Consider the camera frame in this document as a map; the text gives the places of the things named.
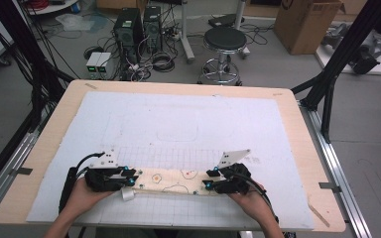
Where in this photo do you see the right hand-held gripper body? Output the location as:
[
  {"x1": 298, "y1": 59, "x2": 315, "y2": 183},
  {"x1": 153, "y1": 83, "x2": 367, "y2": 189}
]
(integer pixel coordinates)
[{"x1": 212, "y1": 149, "x2": 253, "y2": 195}]

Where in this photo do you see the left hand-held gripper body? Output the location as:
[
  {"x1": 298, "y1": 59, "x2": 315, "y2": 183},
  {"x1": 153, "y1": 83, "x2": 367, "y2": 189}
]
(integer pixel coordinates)
[{"x1": 84, "y1": 148, "x2": 129, "y2": 193}]

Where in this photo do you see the cream muslin cloth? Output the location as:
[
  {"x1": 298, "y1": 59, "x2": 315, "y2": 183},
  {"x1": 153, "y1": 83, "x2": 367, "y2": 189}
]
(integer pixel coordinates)
[{"x1": 121, "y1": 167, "x2": 220, "y2": 201}]

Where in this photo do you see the person's right hand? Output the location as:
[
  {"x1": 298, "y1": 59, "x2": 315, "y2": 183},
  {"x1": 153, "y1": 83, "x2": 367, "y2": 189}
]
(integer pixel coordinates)
[{"x1": 227, "y1": 183, "x2": 274, "y2": 224}]

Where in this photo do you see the person's left hand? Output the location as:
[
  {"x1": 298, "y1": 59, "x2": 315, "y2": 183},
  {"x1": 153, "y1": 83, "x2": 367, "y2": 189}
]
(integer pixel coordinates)
[{"x1": 66, "y1": 178, "x2": 117, "y2": 218}]

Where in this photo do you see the white grid mat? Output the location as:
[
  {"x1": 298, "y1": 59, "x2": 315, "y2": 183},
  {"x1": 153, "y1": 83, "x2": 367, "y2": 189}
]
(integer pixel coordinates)
[{"x1": 26, "y1": 90, "x2": 316, "y2": 231}]

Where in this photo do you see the thin wooden strip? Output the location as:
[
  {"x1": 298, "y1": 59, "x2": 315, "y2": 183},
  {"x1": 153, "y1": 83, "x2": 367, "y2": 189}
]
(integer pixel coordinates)
[{"x1": 307, "y1": 194, "x2": 331, "y2": 228}]

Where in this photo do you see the white power supply unit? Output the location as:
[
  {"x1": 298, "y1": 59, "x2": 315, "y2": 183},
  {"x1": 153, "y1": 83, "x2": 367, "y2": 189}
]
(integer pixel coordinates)
[
  {"x1": 95, "y1": 52, "x2": 113, "y2": 79},
  {"x1": 85, "y1": 52, "x2": 102, "y2": 79}
]

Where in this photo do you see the black round stool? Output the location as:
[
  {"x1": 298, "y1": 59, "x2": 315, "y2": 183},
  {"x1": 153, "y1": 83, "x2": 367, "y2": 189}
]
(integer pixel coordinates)
[{"x1": 198, "y1": 26, "x2": 248, "y2": 86}]

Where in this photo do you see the white table leg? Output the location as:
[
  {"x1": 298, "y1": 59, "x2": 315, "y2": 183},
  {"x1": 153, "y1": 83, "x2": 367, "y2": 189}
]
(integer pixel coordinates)
[
  {"x1": 233, "y1": 0, "x2": 251, "y2": 60},
  {"x1": 179, "y1": 0, "x2": 196, "y2": 64}
]

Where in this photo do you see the black computer tower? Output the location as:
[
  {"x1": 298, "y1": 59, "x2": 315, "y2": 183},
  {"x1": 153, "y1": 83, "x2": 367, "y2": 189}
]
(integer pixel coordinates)
[
  {"x1": 142, "y1": 5, "x2": 164, "y2": 54},
  {"x1": 113, "y1": 7, "x2": 145, "y2": 62}
]

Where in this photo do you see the flat black device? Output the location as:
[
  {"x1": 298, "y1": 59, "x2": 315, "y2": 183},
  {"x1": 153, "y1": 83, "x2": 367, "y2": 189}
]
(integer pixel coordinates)
[{"x1": 207, "y1": 13, "x2": 246, "y2": 29}]

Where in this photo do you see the clear plastic bag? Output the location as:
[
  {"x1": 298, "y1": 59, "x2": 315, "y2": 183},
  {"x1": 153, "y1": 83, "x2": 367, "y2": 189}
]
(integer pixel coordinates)
[{"x1": 55, "y1": 13, "x2": 96, "y2": 33}]

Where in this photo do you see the brown cardboard box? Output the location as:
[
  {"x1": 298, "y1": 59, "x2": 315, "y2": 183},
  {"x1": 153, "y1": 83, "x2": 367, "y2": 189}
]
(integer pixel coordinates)
[{"x1": 273, "y1": 0, "x2": 345, "y2": 56}]

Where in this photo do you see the grey machine on white board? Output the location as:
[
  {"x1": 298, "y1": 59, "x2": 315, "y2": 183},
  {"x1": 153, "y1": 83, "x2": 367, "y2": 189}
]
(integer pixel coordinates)
[{"x1": 315, "y1": 22, "x2": 381, "y2": 77}]

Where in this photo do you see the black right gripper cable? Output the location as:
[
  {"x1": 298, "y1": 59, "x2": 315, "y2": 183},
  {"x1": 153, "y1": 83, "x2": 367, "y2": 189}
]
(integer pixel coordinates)
[{"x1": 234, "y1": 172, "x2": 280, "y2": 224}]

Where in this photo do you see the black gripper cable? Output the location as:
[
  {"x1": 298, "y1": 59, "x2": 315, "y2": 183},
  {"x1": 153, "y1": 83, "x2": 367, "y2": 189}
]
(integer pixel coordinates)
[
  {"x1": 58, "y1": 151, "x2": 106, "y2": 214},
  {"x1": 234, "y1": 172, "x2": 280, "y2": 224}
]

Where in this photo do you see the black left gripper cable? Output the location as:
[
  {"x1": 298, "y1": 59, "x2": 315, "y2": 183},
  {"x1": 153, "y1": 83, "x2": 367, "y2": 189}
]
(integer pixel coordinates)
[{"x1": 58, "y1": 151, "x2": 106, "y2": 214}]

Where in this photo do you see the grey metal bracket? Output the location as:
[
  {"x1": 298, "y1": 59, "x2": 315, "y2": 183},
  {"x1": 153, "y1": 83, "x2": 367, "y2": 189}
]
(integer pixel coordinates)
[
  {"x1": 9, "y1": 167, "x2": 34, "y2": 177},
  {"x1": 317, "y1": 181, "x2": 343, "y2": 194}
]

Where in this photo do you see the aluminium rail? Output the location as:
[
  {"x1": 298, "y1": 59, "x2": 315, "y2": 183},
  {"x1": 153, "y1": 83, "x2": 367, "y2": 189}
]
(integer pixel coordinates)
[
  {"x1": 298, "y1": 99, "x2": 374, "y2": 238},
  {"x1": 0, "y1": 131, "x2": 40, "y2": 221}
]

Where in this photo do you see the tangle of floor cables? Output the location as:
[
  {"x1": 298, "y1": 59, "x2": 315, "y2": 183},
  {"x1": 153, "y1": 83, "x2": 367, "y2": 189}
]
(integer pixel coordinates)
[{"x1": 129, "y1": 49, "x2": 177, "y2": 82}]

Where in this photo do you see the black metal frame stand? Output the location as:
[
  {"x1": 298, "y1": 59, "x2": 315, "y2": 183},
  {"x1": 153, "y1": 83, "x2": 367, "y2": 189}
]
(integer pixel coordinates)
[
  {"x1": 0, "y1": 0, "x2": 75, "y2": 133},
  {"x1": 290, "y1": 0, "x2": 381, "y2": 144}
]

